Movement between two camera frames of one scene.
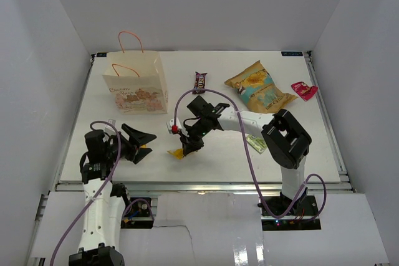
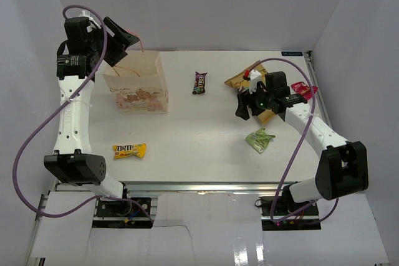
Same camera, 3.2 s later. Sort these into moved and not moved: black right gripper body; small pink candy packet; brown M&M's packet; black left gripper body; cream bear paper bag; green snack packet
Moved: black right gripper body; black left gripper body
Not moved: cream bear paper bag; small pink candy packet; green snack packet; brown M&M's packet
